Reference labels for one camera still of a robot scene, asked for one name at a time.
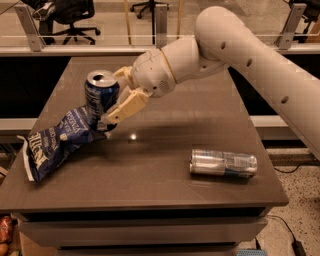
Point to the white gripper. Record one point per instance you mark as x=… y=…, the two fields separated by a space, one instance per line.
x=152 y=74

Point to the blue pepsi can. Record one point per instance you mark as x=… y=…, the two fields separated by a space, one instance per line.
x=101 y=93

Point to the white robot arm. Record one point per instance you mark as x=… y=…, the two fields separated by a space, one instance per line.
x=221 y=38

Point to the silver energy drink can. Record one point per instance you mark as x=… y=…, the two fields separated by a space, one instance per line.
x=220 y=163

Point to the blue chip bag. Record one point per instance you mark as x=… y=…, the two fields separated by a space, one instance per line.
x=44 y=151

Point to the red snack bag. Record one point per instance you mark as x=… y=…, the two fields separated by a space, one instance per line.
x=6 y=229

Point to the black office chair middle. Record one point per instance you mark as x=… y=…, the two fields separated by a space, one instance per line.
x=148 y=4

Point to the black office chair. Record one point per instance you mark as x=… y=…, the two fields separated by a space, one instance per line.
x=309 y=15
x=57 y=17
x=148 y=4

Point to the black office chair left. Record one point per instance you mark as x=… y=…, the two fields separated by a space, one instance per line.
x=57 y=17

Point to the glass railing panel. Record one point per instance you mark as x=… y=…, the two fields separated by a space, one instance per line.
x=120 y=26

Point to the grey drawer cabinet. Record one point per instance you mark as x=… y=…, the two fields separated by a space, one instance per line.
x=203 y=236

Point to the black office chair right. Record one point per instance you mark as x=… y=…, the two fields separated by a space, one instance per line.
x=309 y=15

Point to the metal bracket middle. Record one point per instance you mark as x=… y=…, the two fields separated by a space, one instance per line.
x=160 y=25

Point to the metal bracket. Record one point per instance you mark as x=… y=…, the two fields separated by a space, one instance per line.
x=160 y=25
x=34 y=39
x=285 y=38

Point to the metal bracket left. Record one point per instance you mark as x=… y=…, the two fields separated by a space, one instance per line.
x=34 y=39

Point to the metal bracket right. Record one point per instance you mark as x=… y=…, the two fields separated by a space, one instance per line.
x=285 y=38

